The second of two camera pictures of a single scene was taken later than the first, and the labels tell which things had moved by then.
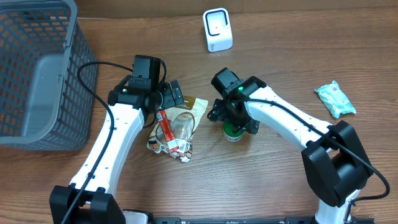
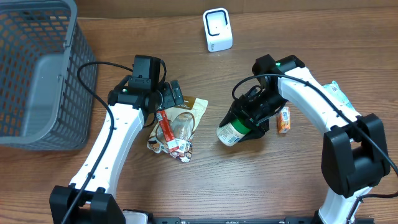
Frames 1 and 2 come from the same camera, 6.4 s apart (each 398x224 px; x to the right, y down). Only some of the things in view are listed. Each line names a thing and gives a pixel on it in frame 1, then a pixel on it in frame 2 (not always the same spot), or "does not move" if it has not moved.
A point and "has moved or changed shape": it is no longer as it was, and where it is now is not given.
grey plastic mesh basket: x=48 y=72 does not move
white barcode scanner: x=218 y=30 does not move
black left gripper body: x=171 y=95 does not move
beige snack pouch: x=185 y=120 does not move
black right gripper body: x=240 y=118 to x=260 y=101
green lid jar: x=229 y=135 has moved or changed shape
